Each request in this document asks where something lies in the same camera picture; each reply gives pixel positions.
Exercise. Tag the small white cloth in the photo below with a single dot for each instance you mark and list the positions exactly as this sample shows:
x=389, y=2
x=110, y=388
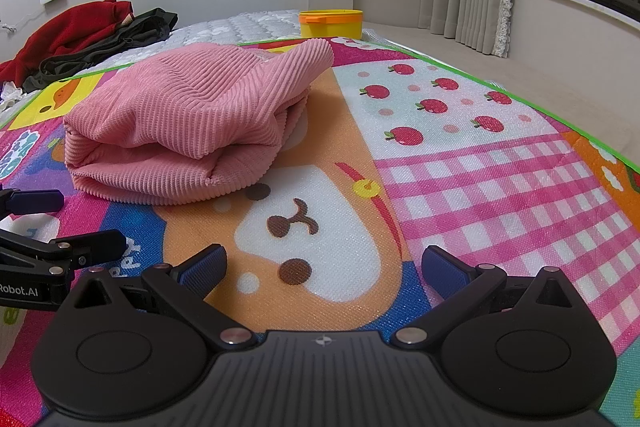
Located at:
x=7, y=96

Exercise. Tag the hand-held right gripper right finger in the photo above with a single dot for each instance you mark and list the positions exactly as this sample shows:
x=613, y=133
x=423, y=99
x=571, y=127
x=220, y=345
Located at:
x=445, y=269

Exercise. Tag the red garment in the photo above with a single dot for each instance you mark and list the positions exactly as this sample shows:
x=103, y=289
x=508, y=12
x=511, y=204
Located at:
x=65, y=32

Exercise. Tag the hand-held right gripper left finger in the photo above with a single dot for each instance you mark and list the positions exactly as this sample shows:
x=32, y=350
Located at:
x=205, y=269

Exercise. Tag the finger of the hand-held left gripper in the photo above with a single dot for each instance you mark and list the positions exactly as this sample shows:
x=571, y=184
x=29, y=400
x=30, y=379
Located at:
x=95, y=244
x=35, y=201

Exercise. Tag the yellow plastic container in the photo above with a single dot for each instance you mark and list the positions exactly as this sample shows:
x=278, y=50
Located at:
x=332, y=26

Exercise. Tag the colourful printed play mat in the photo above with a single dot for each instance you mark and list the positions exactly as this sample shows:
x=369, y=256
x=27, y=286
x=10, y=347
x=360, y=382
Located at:
x=475, y=187

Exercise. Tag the pink ribbed garment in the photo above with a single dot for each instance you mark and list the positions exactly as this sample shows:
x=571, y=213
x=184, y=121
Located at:
x=200, y=117

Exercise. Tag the dark green garment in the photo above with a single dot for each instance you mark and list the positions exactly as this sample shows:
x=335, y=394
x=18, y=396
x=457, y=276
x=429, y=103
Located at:
x=135, y=34

